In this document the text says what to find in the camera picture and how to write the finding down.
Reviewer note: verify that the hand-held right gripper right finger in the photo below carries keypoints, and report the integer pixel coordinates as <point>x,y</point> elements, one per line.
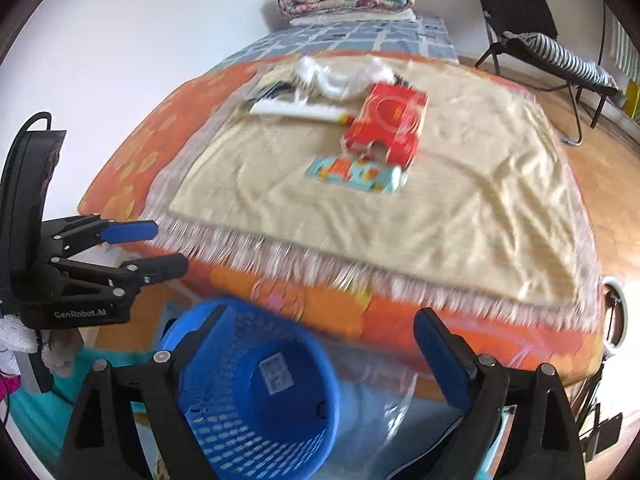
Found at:
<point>440,355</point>

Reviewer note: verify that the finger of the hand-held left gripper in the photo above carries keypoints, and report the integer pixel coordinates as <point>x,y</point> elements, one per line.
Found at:
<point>130,231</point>
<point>160,266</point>

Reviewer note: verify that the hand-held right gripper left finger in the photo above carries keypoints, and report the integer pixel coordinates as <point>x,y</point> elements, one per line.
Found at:
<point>192,345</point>

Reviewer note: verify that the blue plastic mesh basket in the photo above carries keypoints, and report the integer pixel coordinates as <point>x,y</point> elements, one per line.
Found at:
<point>280,410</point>

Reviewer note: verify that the teal patterned box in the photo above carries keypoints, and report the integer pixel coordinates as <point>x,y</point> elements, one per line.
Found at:
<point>350,172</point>

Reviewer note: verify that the white toothpaste tube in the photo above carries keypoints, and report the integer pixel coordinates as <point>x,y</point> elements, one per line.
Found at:
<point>295,108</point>

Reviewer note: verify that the red cardboard box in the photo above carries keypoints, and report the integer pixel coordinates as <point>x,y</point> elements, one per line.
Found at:
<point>390,120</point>

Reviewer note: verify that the white plastic bag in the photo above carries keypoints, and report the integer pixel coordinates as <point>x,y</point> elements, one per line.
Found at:
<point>330,77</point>

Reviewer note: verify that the person's left hand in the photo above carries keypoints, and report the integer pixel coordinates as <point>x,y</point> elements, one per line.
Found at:
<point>20,335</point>

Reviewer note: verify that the clear plastic bag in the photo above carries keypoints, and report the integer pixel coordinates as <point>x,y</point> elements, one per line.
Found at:
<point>380,410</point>

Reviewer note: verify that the orange floral bedsheet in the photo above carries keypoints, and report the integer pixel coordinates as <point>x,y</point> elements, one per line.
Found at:
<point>165,135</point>

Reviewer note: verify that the cream striped towel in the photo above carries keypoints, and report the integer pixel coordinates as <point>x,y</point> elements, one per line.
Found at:
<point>450,220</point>

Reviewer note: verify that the teal floor mat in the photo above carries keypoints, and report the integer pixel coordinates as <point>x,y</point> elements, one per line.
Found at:
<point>45,425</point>

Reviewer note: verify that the black tripod stand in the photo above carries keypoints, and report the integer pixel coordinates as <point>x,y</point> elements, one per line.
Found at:
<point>607,432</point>

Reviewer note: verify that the pink cloth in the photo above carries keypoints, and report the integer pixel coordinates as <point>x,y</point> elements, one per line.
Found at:
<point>7,390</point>

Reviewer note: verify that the dark packet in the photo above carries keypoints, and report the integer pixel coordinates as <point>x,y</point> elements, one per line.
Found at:
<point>275,87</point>

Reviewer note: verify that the blue checked sheet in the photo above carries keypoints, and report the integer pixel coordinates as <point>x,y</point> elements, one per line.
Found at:
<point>350,35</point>

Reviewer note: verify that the yellow green box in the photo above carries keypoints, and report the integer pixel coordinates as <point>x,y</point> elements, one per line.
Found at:
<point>631,102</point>

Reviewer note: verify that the striped cushion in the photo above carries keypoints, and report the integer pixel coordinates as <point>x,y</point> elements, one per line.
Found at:
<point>565,57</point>

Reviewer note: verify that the black folding chair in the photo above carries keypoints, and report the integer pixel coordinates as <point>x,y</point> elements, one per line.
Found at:
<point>510,5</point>

